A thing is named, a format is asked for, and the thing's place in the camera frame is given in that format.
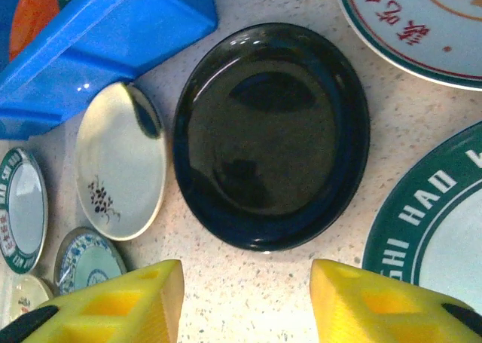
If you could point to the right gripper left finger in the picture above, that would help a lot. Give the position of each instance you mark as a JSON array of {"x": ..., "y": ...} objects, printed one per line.
[{"x": 132, "y": 313}]

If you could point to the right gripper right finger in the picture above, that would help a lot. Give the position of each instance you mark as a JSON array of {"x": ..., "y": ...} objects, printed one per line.
[{"x": 376, "y": 313}]

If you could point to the green rimmed white plate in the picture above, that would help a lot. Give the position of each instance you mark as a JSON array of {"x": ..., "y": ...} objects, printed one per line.
[
  {"x": 452, "y": 245},
  {"x": 22, "y": 207}
]

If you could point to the cream plate small flowers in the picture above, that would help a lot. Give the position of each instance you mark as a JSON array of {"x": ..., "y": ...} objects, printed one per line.
[{"x": 22, "y": 297}]

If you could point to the glossy black plate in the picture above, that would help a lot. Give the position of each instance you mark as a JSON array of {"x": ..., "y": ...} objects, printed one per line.
[{"x": 271, "y": 139}]

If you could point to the grey patterned plate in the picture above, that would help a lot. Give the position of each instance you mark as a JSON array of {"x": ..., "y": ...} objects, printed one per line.
[{"x": 433, "y": 26}]

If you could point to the orange plastic plate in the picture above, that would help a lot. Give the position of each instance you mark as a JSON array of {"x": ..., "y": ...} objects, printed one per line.
[{"x": 32, "y": 22}]

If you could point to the blue plastic bin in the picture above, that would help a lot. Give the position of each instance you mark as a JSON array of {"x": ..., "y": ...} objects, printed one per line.
[{"x": 113, "y": 37}]

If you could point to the blue patterned ceramic plate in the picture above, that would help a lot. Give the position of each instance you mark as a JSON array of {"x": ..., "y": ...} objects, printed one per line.
[{"x": 90, "y": 260}]

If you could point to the white plate dark floral sprig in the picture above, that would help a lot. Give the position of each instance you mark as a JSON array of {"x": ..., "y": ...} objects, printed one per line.
[{"x": 120, "y": 162}]

